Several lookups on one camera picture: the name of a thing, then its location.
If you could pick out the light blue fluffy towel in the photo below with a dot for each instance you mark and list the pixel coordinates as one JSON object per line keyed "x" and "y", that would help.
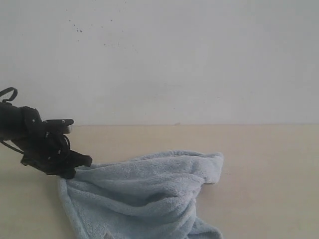
{"x": 148, "y": 197}

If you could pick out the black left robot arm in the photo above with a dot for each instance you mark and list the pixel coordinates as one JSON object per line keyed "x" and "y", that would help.
{"x": 11, "y": 127}

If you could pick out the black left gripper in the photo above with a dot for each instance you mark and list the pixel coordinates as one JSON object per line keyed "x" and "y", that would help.
{"x": 45, "y": 151}

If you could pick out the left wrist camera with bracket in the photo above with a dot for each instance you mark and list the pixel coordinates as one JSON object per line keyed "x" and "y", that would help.
{"x": 61, "y": 126}

